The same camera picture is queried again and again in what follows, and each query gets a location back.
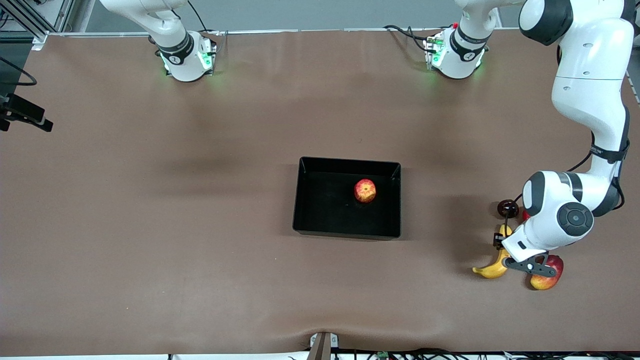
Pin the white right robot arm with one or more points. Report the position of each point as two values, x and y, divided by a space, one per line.
180 50

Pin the small green circuit board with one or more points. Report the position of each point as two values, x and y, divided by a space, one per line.
383 355

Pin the red round apple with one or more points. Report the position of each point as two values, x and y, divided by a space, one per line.
525 216

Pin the yellow banana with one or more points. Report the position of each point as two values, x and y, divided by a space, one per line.
492 270

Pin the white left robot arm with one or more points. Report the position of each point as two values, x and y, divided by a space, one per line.
590 75

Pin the aluminium frame profile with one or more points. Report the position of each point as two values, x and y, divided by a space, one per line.
25 17

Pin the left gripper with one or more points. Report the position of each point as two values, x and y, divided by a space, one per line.
499 239

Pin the short metal table edge rail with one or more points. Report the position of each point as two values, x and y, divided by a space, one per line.
634 87

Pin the dark purple plum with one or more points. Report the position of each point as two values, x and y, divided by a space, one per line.
510 205

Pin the yellow red apple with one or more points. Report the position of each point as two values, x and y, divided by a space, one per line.
365 191

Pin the black plastic box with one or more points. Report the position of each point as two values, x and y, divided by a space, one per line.
325 210

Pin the red yellow mango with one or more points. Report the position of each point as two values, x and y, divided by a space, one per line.
547 281

